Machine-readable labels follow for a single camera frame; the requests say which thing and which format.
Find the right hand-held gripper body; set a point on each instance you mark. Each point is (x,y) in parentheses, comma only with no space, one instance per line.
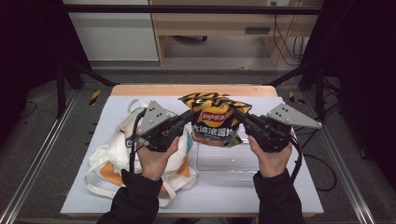
(274,130)

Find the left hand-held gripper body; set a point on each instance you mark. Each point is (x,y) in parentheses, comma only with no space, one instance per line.
(155,121)

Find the yellow black chip bag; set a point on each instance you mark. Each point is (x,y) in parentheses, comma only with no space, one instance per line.
(214,121)

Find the clear plastic tray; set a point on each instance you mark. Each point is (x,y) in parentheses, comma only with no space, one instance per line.
(227,161)

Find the white patterned tote bag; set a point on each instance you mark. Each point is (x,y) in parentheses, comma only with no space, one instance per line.
(109,155)

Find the person's right hand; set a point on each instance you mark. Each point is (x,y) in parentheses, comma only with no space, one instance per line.
(272,161)

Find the person's left hand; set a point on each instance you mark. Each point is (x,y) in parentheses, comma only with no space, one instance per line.
(155,161)

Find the yellow black tape marker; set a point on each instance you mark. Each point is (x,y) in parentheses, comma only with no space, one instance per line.
(294,99)
(95,97)

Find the black metal stand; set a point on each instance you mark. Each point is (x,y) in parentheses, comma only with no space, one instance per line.
(319,93)
(60,90)

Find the white cabinet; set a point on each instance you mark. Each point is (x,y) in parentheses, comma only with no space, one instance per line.
(115,37)

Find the light wooden desk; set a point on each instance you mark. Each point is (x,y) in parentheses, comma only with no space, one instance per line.
(211,23)

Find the black curtain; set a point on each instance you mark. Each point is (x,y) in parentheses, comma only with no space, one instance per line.
(364,62)
(28,46)

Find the aluminium floor rail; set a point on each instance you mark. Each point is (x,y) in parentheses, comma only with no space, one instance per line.
(339,158)
(46,140)

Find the black horizontal frame bar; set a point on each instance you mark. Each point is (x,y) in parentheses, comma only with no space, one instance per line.
(186,9)

